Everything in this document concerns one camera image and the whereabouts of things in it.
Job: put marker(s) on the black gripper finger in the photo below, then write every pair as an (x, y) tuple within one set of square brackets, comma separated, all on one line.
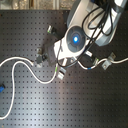
[(39, 59)]

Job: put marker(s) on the blue connector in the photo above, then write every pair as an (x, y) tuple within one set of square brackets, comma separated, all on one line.
[(2, 87)]

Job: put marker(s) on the metal cable clip left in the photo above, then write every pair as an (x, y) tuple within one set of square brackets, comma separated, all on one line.
[(39, 50)]

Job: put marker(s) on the metal cable clip far right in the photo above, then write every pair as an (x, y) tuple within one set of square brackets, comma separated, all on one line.
[(109, 61)]

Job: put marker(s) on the metal cable clip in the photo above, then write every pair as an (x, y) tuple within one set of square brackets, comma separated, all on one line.
[(39, 50), (51, 30), (91, 57), (109, 61), (61, 73)]

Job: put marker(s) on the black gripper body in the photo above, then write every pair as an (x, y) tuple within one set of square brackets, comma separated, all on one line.
[(48, 53)]

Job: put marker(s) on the metal cable clip top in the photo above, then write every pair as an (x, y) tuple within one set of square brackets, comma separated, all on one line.
[(51, 30)]

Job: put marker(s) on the metal cable clip bottom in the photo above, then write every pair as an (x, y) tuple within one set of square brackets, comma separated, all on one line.
[(61, 73)]

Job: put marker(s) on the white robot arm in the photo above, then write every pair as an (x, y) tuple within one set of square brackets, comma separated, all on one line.
[(87, 23)]

